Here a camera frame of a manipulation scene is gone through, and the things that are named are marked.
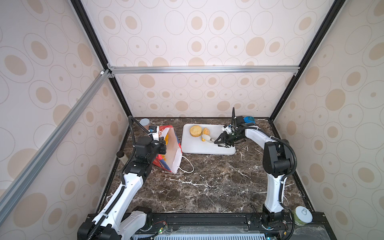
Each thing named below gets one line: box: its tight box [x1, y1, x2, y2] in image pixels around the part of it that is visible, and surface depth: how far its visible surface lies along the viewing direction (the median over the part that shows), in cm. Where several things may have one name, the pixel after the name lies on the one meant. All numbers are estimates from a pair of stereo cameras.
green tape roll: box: [289, 206, 313, 226], surface depth 73 cm
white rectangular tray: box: [181, 124, 236, 155], surface depth 107 cm
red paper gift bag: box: [152, 125, 183, 174], surface depth 85 cm
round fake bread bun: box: [189, 125, 202, 137], surface depth 108 cm
